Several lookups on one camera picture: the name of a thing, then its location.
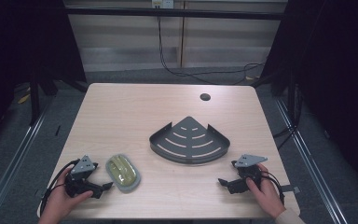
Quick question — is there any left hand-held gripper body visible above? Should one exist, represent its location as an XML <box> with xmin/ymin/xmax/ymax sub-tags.
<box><xmin>64</xmin><ymin>154</ymin><xmax>100</xmax><ymax>198</ymax></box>

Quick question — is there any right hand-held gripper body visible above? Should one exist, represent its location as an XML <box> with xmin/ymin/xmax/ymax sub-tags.
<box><xmin>230</xmin><ymin>153</ymin><xmax>269</xmax><ymax>191</ymax></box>

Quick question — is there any green and grey soap dish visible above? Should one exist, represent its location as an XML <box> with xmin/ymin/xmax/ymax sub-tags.
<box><xmin>105</xmin><ymin>153</ymin><xmax>142</xmax><ymax>194</ymax></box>

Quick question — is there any black metal corner shelf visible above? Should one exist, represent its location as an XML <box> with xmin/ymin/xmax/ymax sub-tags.
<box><xmin>148</xmin><ymin>116</ymin><xmax>231</xmax><ymax>165</ymax></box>

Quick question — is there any person's right hand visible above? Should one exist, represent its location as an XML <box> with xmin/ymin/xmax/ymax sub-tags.
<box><xmin>245</xmin><ymin>163</ymin><xmax>285</xmax><ymax>219</ymax></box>

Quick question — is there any person's left hand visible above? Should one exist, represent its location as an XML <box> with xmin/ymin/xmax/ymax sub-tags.
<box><xmin>37</xmin><ymin>167</ymin><xmax>94</xmax><ymax>224</ymax></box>

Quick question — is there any grey tape strip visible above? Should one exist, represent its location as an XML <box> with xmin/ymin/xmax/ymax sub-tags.
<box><xmin>281</xmin><ymin>184</ymin><xmax>301</xmax><ymax>194</ymax></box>

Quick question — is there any black metal stand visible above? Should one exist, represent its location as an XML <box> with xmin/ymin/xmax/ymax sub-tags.
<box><xmin>29</xmin><ymin>71</ymin><xmax>41</xmax><ymax>127</ymax></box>

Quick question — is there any yellow floor tape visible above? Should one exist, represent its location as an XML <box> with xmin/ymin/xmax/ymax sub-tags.
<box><xmin>17</xmin><ymin>87</ymin><xmax>32</xmax><ymax>105</ymax></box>

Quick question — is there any black curtain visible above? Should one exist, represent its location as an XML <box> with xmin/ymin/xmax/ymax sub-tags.
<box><xmin>262</xmin><ymin>0</ymin><xmax>358</xmax><ymax>200</ymax></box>
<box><xmin>0</xmin><ymin>0</ymin><xmax>88</xmax><ymax>147</ymax></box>

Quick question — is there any black horizontal bar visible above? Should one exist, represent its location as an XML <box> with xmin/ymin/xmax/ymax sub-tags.
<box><xmin>64</xmin><ymin>7</ymin><xmax>288</xmax><ymax>21</ymax></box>

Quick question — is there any right hand-held gripper black cable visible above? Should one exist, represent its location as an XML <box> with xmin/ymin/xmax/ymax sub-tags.
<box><xmin>260</xmin><ymin>170</ymin><xmax>286</xmax><ymax>206</ymax></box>

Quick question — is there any hand-held gripper black cable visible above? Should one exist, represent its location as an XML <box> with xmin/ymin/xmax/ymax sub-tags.
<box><xmin>260</xmin><ymin>170</ymin><xmax>286</xmax><ymax>206</ymax></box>
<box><xmin>38</xmin><ymin>159</ymin><xmax>81</xmax><ymax>217</ymax></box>

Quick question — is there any left hand-held gripper black cable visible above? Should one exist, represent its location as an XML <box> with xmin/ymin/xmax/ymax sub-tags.
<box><xmin>38</xmin><ymin>159</ymin><xmax>81</xmax><ymax>217</ymax></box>

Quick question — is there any black floor cable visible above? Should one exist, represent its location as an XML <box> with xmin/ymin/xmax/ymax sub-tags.
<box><xmin>272</xmin><ymin>90</ymin><xmax>302</xmax><ymax>151</ymax></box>

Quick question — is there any metal floor rail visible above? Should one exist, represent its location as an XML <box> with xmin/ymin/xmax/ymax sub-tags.
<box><xmin>275</xmin><ymin>98</ymin><xmax>349</xmax><ymax>224</ymax></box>
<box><xmin>0</xmin><ymin>102</ymin><xmax>54</xmax><ymax>224</ymax></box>

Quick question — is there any black wall cable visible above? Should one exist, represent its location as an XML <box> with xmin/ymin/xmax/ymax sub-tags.
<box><xmin>157</xmin><ymin>15</ymin><xmax>266</xmax><ymax>86</ymax></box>

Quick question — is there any white wall socket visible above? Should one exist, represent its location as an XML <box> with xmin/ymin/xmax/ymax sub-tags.
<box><xmin>151</xmin><ymin>0</ymin><xmax>175</xmax><ymax>9</ymax></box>

